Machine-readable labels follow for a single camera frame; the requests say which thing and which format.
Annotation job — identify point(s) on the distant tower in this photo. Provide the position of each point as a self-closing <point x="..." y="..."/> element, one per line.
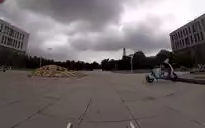
<point x="124" y="52"/>

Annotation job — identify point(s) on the thin pale pole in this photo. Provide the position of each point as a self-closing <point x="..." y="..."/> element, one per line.
<point x="131" y="64"/>

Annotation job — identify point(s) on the row of dark trees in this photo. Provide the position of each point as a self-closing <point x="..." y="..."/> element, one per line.
<point x="73" y="65"/>

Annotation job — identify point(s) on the grey paved plaza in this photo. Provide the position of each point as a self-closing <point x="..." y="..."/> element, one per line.
<point x="103" y="100"/>

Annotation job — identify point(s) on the tan rubble mound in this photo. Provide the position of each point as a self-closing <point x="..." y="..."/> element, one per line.
<point x="55" y="71"/>

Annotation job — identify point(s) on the light blue scooter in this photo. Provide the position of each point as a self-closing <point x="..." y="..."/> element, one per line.
<point x="158" y="74"/>

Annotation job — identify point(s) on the robot's own part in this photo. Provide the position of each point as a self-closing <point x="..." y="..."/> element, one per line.
<point x="69" y="125"/>
<point x="132" y="125"/>

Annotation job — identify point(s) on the low concrete block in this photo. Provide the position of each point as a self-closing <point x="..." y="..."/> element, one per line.
<point x="193" y="80"/>

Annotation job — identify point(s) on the dark grid-window building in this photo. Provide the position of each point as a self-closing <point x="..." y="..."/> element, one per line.
<point x="193" y="36"/>

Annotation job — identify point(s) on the white grid-window building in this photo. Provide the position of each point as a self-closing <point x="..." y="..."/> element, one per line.
<point x="6" y="35"/>

